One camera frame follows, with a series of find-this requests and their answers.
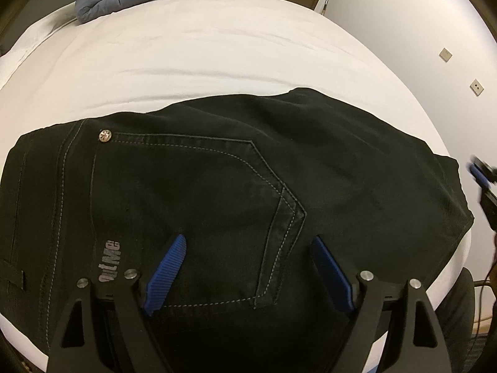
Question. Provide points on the person's dark trouser leg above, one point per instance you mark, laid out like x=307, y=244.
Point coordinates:
x=456, y=318

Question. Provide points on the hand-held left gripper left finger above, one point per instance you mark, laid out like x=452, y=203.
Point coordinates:
x=167, y=276

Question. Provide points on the wall socket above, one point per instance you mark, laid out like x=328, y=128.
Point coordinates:
x=476, y=86
x=445, y=53

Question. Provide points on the black pants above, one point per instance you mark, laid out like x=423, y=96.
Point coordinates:
x=194, y=209

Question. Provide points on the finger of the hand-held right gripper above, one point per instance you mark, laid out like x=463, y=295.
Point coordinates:
x=476, y=171

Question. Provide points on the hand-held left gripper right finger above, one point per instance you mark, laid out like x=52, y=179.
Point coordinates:
x=333, y=276

